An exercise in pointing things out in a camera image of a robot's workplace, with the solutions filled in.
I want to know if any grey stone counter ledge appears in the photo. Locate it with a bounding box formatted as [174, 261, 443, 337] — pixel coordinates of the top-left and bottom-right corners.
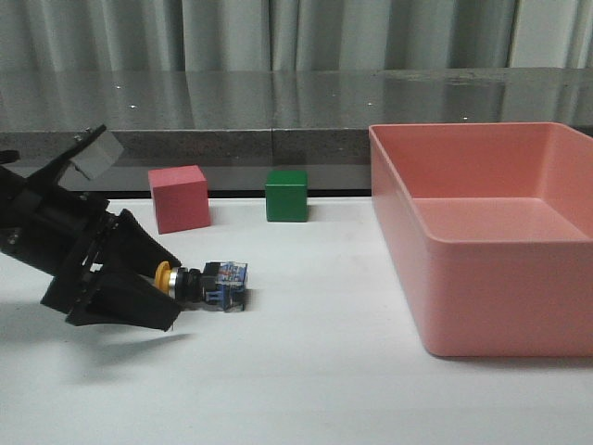
[1, 68, 592, 197]

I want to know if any yellow push button switch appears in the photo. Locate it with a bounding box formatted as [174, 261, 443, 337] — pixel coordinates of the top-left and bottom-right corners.
[154, 261, 247, 312]

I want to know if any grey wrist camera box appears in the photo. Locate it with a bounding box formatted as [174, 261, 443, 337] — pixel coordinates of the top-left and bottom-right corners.
[70, 131, 124, 181]

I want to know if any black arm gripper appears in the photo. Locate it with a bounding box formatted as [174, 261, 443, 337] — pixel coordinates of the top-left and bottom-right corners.
[1, 125, 182, 331]

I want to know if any pink plastic bin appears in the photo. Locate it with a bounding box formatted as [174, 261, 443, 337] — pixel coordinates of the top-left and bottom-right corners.
[369, 122, 592, 357]

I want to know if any right green wooden cube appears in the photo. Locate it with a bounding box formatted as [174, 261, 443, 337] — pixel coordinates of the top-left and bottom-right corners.
[265, 171, 309, 223]

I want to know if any grey curtain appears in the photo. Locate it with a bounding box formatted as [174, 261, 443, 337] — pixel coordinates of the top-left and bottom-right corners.
[1, 1, 592, 72]

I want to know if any pink wooden cube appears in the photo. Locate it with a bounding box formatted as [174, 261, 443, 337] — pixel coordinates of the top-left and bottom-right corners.
[148, 165, 211, 234]

